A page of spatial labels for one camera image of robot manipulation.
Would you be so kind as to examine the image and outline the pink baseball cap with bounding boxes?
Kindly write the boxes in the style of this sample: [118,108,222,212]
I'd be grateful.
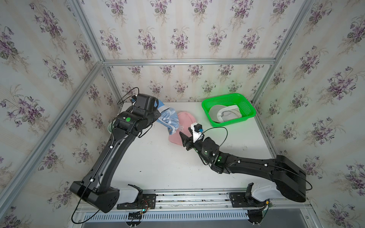
[168,112,196,146]

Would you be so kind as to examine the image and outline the light blue baseball cap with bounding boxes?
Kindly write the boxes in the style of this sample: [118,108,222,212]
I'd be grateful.
[157,100,180,135]

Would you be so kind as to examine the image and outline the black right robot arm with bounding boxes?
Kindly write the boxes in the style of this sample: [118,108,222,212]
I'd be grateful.
[179,132,307,202]

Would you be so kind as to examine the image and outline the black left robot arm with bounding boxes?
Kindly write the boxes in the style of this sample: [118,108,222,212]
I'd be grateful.
[70,110,161,213]

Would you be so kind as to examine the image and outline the grey white baseball cap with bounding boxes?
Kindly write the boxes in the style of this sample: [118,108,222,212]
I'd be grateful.
[208,105,242,123]

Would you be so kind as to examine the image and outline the green plastic basket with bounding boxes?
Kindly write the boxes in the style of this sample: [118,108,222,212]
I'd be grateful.
[202,93,256,127]

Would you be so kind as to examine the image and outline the mint green pen cup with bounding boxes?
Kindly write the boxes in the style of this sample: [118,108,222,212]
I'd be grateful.
[107,121,114,134]

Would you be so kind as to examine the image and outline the aluminium mounting rail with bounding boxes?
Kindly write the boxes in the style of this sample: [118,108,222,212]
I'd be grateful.
[76,188,313,212]

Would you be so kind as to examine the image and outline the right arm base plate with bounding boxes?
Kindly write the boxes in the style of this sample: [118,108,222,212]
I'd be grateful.
[229,192,267,208]

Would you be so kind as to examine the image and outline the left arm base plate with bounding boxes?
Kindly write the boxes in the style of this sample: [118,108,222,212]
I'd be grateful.
[117,194,157,210]

